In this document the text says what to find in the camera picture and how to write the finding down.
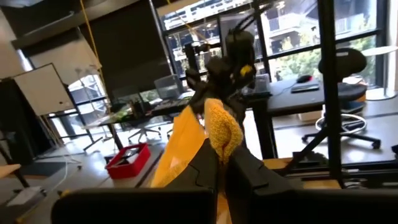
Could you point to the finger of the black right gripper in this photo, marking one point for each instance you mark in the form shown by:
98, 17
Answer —
198, 102
240, 112

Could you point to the clear plastic bin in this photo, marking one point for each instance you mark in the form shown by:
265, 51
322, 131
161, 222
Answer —
168, 87

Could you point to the black aluminium table frame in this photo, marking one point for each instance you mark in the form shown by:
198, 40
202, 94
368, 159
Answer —
329, 93

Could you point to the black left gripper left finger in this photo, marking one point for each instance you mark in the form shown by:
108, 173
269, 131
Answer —
140, 207

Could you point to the red plastic crate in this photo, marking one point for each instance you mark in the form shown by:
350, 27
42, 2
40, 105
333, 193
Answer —
130, 169

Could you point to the yellow towel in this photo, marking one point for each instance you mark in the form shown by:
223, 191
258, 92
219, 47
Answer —
186, 140

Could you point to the black desk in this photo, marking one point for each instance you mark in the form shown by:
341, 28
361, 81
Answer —
292, 101

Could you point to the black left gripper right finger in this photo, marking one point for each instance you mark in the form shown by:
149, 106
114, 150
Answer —
295, 208

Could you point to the dark notebook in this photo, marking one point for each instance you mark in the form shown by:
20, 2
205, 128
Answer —
305, 88

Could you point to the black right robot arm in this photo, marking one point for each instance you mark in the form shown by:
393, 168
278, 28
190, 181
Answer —
239, 46

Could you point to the black swivel stool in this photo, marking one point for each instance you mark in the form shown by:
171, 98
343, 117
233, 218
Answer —
354, 91

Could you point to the white paper sheet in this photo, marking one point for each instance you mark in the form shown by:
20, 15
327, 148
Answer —
23, 196

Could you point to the black computer mouse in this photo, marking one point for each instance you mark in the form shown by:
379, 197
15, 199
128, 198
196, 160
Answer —
304, 78

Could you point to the white whiteboard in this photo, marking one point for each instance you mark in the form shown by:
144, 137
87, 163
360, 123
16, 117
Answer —
43, 90

